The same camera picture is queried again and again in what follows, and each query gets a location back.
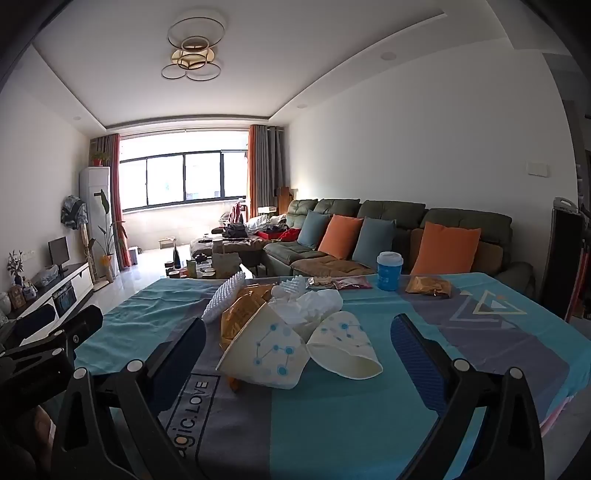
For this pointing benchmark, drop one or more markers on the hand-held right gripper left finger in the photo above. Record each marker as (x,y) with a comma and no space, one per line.
(184,355)

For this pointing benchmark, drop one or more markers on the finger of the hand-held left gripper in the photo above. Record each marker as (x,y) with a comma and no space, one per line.
(34,323)
(83,323)

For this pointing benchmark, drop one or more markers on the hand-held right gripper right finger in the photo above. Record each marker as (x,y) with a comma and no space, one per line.
(413,360)

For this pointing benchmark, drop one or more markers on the orange peel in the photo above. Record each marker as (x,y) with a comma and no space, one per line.
(233,384)

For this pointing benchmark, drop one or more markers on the gold foil wrapper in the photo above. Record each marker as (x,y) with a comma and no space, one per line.
(240,316)

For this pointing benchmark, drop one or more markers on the crushed dotted paper cup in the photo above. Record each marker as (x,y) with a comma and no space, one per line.
(265,350)
(344,346)

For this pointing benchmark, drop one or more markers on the white foam net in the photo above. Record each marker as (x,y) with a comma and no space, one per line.
(291,285)
(224,295)

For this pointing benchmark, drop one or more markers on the white tissue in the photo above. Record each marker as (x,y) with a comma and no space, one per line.
(307,307)

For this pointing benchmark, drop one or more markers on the person's left hand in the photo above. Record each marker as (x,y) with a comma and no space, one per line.
(43,431)

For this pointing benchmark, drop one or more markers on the white TV cabinet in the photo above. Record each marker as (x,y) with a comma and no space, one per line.
(69,286)

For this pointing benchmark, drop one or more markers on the clear plastic bag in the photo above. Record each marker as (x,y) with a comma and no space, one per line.
(45,278)

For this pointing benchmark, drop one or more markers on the small plant in blue vase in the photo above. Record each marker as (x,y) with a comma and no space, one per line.
(16,267)

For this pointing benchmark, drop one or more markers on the tall leafy potted plant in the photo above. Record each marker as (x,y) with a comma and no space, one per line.
(107,263)

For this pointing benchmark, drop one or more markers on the wooden pole stand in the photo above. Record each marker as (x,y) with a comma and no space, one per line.
(87,254)

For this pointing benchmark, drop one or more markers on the gold snack packet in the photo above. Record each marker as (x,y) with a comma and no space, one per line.
(428,286)

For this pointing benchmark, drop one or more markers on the black monitor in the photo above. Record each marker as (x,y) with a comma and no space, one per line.
(59,251)

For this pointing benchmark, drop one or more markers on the grey floor bin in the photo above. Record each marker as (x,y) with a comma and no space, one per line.
(133,256)

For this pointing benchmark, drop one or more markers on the cluttered coffee table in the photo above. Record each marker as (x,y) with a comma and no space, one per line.
(194,272)

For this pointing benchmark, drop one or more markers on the blue cup with white lid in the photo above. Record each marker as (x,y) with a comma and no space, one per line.
(389,274)

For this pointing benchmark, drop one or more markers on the dark wine bottle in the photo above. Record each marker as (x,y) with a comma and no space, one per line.
(176,258)

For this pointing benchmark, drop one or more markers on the red snack packet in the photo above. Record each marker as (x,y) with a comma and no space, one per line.
(353,283)

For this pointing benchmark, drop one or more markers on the paper bag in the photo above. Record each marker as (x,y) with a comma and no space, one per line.
(226,266)

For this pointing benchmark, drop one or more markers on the teal printed tablecloth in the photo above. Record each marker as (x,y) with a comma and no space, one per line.
(332,424)

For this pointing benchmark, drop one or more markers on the covered standing fan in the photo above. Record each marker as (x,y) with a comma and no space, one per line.
(74,211)

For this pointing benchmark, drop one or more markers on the cardboard box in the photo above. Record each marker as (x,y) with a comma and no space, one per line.
(167,242)

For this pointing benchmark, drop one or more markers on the orange cushion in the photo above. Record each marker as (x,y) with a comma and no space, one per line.
(445,249)
(340,237)

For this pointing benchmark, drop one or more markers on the clear cracker packet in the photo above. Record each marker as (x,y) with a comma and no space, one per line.
(321,281)

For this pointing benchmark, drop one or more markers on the blue cushion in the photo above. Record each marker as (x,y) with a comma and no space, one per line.
(313,230)
(373,242)

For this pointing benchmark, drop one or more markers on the white standing air conditioner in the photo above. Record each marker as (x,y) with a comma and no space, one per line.
(90,198)

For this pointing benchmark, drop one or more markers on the brown seat pad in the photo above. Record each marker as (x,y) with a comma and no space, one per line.
(330,266)

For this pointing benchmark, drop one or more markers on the brown back cushion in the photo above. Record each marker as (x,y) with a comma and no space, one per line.
(489,258)

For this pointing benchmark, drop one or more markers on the orange grey curtain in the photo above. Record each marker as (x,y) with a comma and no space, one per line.
(115,198)
(265,170)

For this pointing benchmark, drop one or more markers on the pile of clothes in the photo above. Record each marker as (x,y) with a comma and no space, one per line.
(251,227)

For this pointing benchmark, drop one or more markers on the green sofa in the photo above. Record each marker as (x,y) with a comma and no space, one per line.
(392,210)

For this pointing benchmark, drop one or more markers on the red garment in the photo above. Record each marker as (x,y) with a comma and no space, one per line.
(290,235)

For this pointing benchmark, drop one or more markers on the plant in red pot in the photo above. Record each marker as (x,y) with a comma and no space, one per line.
(98,159)

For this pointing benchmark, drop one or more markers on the large window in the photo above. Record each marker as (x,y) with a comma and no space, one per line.
(184,175)

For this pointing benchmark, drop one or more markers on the wooden board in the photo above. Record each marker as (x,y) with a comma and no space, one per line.
(285,201)

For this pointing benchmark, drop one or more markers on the wooden picture frame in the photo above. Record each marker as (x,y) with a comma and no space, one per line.
(17,297)

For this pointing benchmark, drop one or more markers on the white wall switch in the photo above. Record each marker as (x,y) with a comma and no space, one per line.
(538,169)

